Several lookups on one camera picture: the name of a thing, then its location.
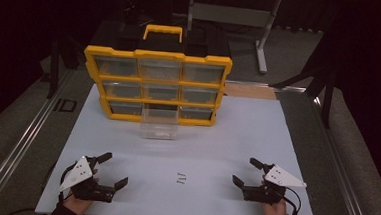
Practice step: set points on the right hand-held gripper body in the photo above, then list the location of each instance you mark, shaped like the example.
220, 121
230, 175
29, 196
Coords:
281, 178

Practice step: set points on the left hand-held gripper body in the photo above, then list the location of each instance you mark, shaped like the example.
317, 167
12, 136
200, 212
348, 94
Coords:
78, 174

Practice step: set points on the clear plastic screw drawer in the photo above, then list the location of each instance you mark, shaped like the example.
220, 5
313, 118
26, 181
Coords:
158, 130

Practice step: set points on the yellow black organizer cabinet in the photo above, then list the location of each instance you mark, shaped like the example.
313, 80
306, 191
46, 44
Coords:
161, 55

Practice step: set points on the person's left hand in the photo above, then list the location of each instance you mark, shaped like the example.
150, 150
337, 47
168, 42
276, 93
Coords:
78, 206

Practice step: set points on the person's right hand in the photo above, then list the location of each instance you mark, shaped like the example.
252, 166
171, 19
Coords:
274, 211

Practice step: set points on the set of clear organizer bins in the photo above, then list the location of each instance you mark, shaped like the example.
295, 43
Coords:
122, 90

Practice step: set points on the wooden board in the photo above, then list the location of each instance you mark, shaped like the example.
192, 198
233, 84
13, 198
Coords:
249, 91

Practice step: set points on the black metal stand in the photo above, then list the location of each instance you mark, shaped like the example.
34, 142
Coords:
54, 69
323, 79

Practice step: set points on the dark device with red light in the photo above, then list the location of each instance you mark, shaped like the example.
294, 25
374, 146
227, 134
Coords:
130, 0

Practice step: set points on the aluminium rail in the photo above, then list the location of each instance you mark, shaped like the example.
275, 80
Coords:
15, 150
338, 163

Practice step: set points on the grey metal desk frame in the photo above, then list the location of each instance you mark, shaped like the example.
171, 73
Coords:
231, 15

